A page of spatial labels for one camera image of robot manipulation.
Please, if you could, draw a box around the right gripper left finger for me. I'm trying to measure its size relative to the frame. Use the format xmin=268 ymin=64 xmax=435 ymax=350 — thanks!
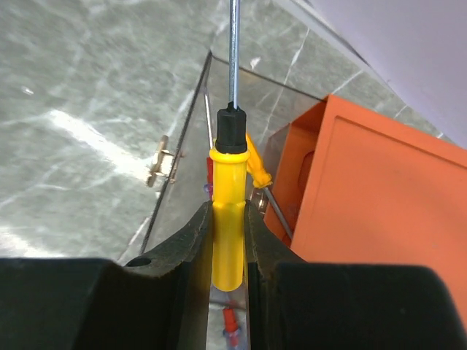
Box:
xmin=1 ymin=202 xmax=212 ymax=349

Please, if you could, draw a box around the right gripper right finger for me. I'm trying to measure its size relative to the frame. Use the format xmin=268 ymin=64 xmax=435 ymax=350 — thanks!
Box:
xmin=244 ymin=203 xmax=466 ymax=349

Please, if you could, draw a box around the yellow slim screwdriver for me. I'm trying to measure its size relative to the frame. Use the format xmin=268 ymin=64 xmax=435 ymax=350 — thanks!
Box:
xmin=246 ymin=133 xmax=293 ymax=238

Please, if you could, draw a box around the orange drawer cabinet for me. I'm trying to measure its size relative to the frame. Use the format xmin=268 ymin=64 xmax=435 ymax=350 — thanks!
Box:
xmin=262 ymin=93 xmax=467 ymax=267

